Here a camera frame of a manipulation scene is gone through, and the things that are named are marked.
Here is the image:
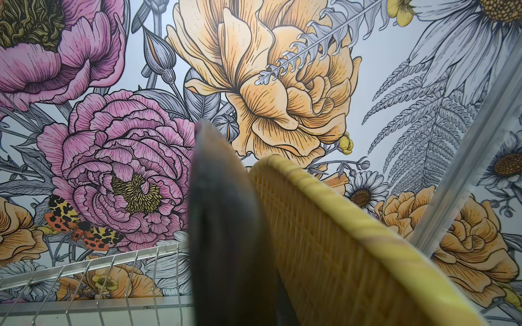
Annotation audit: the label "chrome two-tier dish rack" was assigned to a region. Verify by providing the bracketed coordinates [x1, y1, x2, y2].
[1, 240, 195, 325]

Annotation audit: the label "yellow woven square plate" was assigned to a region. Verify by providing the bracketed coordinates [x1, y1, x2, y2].
[249, 155, 486, 325]

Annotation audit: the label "black floral square plate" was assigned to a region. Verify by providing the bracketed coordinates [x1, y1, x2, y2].
[188, 120, 299, 325]

